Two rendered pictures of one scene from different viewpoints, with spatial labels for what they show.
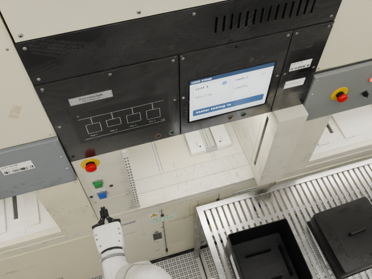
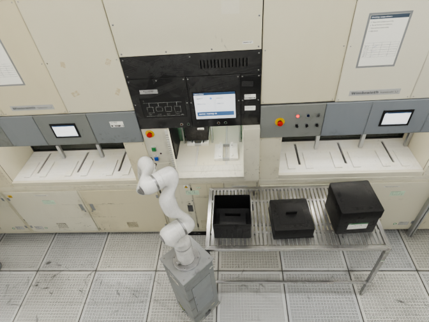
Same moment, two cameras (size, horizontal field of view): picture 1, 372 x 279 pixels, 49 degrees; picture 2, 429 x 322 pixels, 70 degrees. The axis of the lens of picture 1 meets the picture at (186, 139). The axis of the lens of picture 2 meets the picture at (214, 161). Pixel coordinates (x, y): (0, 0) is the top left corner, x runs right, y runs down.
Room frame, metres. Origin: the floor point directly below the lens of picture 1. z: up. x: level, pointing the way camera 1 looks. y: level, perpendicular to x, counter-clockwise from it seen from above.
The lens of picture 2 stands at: (-0.80, -0.80, 2.72)
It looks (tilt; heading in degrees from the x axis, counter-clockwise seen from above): 43 degrees down; 23
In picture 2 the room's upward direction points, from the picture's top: 6 degrees counter-clockwise
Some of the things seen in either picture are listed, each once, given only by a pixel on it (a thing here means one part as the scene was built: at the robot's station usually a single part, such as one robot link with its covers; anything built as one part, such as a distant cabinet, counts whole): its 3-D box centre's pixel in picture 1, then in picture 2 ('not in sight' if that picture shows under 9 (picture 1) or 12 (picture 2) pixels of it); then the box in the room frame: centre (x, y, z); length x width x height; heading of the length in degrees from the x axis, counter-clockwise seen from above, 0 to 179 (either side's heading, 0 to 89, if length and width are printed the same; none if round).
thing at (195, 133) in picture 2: not in sight; (196, 123); (1.30, 0.22, 1.06); 0.24 x 0.20 x 0.32; 107
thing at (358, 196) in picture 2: not in sight; (351, 207); (0.80, -1.17, 0.89); 0.29 x 0.29 x 0.25; 20
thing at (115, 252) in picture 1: (112, 256); not in sight; (0.44, 0.26, 1.20); 0.09 x 0.03 x 0.08; 107
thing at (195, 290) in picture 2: not in sight; (193, 282); (0.14, -0.11, 0.38); 0.28 x 0.28 x 0.76; 62
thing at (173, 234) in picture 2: not in sight; (175, 237); (0.11, -0.10, 1.07); 0.19 x 0.12 x 0.24; 147
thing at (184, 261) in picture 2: not in sight; (184, 251); (0.14, -0.11, 0.85); 0.19 x 0.19 x 0.18
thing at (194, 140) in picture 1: (205, 133); (226, 151); (1.17, -0.10, 0.89); 0.22 x 0.21 x 0.04; 17
